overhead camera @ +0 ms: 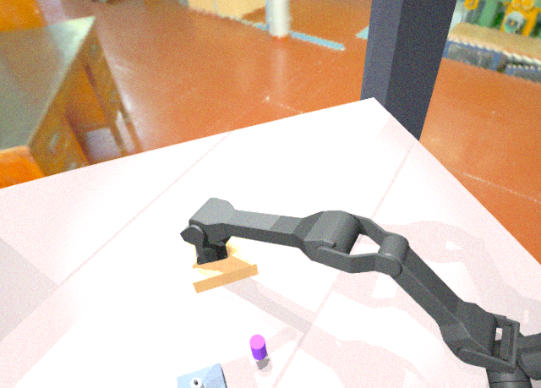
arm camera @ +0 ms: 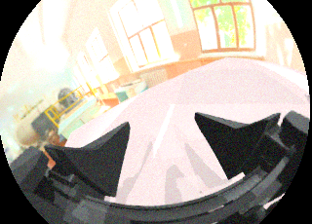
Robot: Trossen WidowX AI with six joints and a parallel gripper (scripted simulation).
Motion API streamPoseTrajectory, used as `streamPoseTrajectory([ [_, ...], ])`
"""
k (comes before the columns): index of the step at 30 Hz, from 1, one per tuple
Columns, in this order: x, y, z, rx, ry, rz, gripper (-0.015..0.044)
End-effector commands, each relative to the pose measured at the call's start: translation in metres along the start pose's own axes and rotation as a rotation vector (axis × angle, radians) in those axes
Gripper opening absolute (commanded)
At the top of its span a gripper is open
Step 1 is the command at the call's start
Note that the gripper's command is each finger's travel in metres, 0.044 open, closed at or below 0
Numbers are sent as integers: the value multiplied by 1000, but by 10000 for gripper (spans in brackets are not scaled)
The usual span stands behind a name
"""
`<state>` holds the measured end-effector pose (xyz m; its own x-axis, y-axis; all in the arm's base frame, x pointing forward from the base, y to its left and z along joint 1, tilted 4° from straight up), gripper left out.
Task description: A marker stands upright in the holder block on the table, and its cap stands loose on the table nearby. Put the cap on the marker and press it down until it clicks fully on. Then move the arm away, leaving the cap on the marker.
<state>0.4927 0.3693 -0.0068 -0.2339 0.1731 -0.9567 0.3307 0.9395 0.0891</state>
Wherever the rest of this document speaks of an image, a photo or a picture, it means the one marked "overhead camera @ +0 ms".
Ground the purple marker cap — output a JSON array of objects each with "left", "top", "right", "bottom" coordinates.
[{"left": 249, "top": 335, "right": 267, "bottom": 360}]

